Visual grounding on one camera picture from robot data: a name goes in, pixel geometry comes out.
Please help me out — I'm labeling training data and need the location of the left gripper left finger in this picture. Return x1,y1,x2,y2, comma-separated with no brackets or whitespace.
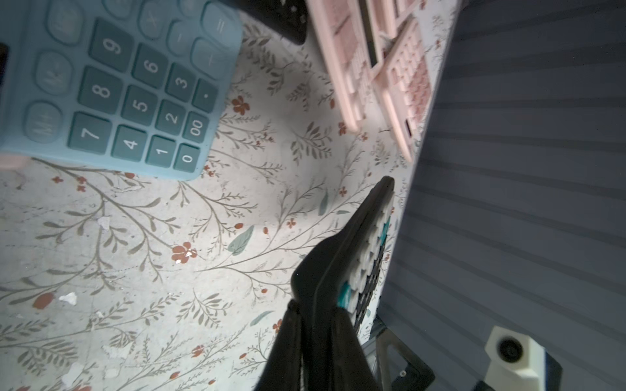
255,300,303,391

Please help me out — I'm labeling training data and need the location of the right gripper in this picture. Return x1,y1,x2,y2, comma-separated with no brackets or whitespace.
364,317,435,391

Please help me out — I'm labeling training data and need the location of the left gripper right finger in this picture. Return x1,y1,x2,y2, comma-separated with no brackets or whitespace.
331,307,380,391

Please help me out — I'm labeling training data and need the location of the black calculator front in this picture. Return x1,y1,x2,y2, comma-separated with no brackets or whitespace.
291,176,395,390

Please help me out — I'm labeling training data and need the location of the black calculator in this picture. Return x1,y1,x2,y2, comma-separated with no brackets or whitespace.
225,0,308,46
291,176,395,390

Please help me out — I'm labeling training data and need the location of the pink calculator far right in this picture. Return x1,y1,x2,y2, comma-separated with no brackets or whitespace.
374,16,432,162

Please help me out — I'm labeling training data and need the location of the teal calculator back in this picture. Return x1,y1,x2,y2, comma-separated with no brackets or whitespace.
1,0,242,180

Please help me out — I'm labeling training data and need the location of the pink calculator middle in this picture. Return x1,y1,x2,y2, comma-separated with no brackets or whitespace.
306,0,383,133

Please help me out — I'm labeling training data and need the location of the small pink calculator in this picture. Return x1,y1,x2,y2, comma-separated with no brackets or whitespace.
0,154,31,171

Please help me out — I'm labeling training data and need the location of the pink calculator back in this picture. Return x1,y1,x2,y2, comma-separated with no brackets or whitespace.
373,0,426,39

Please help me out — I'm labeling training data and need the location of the black calculator back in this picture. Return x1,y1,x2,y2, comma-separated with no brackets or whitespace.
225,0,308,46

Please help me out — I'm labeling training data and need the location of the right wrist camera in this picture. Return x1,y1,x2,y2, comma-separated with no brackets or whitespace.
473,326,563,391

